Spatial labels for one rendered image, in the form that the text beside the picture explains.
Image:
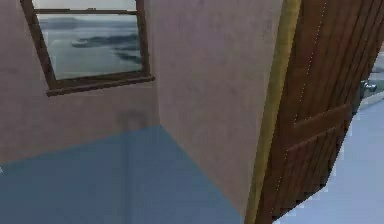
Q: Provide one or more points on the brown framed window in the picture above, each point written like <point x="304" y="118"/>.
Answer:
<point x="90" y="46"/>

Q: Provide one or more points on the yellow door frame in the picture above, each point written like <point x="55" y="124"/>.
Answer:
<point x="276" y="100"/>

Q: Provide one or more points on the brown wooden plank door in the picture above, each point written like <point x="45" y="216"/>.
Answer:
<point x="316" y="110"/>

